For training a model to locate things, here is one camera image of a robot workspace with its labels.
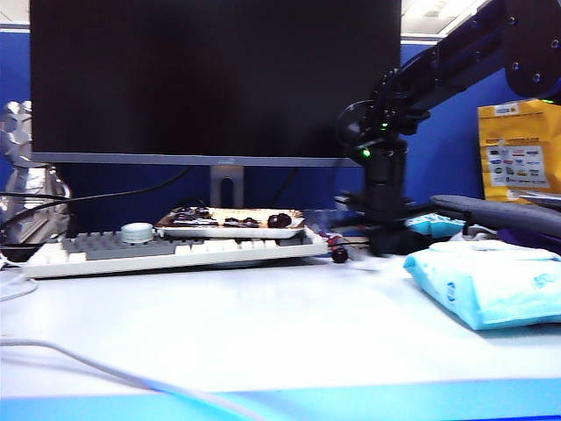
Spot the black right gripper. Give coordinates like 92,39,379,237
335,175,439,258

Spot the light blue wet wipes pack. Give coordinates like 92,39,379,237
402,239,561,331

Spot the gold foil cherry tray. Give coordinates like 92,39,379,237
155,206,307,240

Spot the small cardboard box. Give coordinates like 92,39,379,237
339,236,369,252

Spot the small blue tissue pack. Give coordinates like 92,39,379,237
405,213,465,236

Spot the clear plastic cup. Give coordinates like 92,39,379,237
304,209,343,238

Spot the grey fabric pouch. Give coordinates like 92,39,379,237
430,194,561,240

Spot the purple cloth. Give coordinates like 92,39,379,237
497,225,561,255

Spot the silver monitor stand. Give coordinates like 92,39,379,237
209,165,245,210

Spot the yellow printed bag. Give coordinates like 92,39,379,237
477,98,561,203

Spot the translucent tape roll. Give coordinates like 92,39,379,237
121,222,154,246

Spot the white and grey keyboard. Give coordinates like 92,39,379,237
21,225,330,280

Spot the black computer monitor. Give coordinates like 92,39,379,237
29,0,402,168

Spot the silver robot figurine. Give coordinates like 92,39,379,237
0,100,71,245

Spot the black cable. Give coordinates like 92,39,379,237
0,191,69,202
0,165,194,229

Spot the white cable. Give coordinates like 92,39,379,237
0,267,264,421

